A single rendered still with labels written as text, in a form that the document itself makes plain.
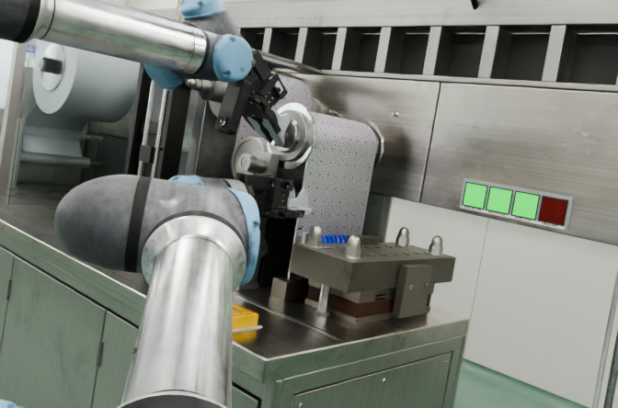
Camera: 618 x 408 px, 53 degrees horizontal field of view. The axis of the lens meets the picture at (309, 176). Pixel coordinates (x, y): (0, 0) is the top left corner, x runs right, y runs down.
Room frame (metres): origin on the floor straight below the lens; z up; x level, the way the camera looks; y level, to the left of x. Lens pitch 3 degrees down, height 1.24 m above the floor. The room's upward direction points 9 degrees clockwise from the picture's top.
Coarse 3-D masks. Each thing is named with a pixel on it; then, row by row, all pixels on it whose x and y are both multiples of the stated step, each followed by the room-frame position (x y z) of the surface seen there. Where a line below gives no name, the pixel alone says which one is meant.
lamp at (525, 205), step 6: (516, 192) 1.34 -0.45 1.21; (516, 198) 1.34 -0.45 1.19; (522, 198) 1.33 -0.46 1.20; (528, 198) 1.32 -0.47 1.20; (534, 198) 1.31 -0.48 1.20; (516, 204) 1.34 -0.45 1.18; (522, 204) 1.33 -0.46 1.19; (528, 204) 1.32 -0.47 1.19; (534, 204) 1.31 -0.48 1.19; (516, 210) 1.33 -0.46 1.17; (522, 210) 1.32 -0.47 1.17; (528, 210) 1.32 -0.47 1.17; (534, 210) 1.31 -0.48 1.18; (522, 216) 1.32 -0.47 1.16; (528, 216) 1.32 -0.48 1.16; (534, 216) 1.31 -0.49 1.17
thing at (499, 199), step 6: (492, 192) 1.38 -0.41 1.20; (498, 192) 1.37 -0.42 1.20; (504, 192) 1.36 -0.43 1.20; (510, 192) 1.35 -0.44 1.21; (492, 198) 1.37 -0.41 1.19; (498, 198) 1.36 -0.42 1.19; (504, 198) 1.36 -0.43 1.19; (492, 204) 1.37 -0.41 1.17; (498, 204) 1.36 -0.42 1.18; (504, 204) 1.35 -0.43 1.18; (498, 210) 1.36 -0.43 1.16; (504, 210) 1.35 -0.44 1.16
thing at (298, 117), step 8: (280, 112) 1.38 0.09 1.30; (288, 112) 1.37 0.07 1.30; (296, 112) 1.35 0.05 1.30; (296, 120) 1.35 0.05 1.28; (304, 120) 1.34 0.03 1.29; (304, 128) 1.33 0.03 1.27; (304, 136) 1.33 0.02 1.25; (304, 144) 1.33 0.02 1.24; (272, 152) 1.39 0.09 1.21; (280, 152) 1.37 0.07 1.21; (296, 152) 1.34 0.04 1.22; (280, 160) 1.37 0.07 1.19; (288, 160) 1.35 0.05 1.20
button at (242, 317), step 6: (234, 306) 1.11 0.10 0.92; (240, 306) 1.12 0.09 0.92; (234, 312) 1.07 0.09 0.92; (240, 312) 1.08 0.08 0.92; (246, 312) 1.08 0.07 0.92; (252, 312) 1.09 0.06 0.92; (234, 318) 1.05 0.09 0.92; (240, 318) 1.06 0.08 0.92; (246, 318) 1.07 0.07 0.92; (252, 318) 1.08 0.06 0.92; (234, 324) 1.05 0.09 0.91; (240, 324) 1.06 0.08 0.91; (246, 324) 1.07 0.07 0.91; (252, 324) 1.08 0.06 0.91
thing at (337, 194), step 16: (304, 176) 1.33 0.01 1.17; (320, 176) 1.37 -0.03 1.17; (336, 176) 1.41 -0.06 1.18; (352, 176) 1.45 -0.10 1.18; (368, 176) 1.50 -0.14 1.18; (320, 192) 1.37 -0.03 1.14; (336, 192) 1.41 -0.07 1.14; (352, 192) 1.46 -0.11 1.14; (368, 192) 1.50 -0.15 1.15; (320, 208) 1.38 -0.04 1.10; (336, 208) 1.42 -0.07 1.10; (352, 208) 1.47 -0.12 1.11; (304, 224) 1.35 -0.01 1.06; (320, 224) 1.39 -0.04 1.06; (336, 224) 1.43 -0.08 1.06; (352, 224) 1.47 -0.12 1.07
